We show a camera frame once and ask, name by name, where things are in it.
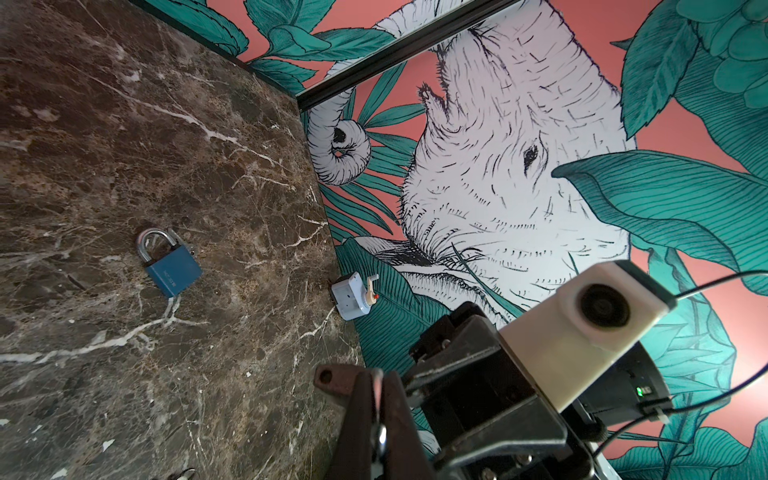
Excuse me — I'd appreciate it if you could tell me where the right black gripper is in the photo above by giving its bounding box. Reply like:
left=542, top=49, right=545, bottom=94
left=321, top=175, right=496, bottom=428
left=402, top=302, right=597, bottom=479

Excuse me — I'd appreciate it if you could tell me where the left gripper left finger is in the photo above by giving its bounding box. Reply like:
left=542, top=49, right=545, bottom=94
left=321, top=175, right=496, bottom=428
left=323, top=368, right=378, bottom=479

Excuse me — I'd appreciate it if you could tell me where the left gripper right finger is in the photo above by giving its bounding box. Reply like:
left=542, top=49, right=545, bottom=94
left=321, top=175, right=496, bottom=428
left=380, top=371, right=435, bottom=480

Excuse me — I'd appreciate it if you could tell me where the dark padlock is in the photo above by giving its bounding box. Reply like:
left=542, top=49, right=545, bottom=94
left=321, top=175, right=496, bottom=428
left=311, top=362, right=385, bottom=463

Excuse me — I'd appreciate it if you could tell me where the blue padlock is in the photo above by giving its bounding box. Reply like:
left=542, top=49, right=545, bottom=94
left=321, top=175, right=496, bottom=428
left=136, top=228, right=203, bottom=298

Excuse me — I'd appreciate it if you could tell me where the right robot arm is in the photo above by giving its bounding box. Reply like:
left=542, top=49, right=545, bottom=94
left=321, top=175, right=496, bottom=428
left=403, top=301, right=671, bottom=479

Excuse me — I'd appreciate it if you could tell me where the blue grey toy box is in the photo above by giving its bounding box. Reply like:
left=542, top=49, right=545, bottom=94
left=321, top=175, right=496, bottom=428
left=331, top=272, right=379, bottom=321

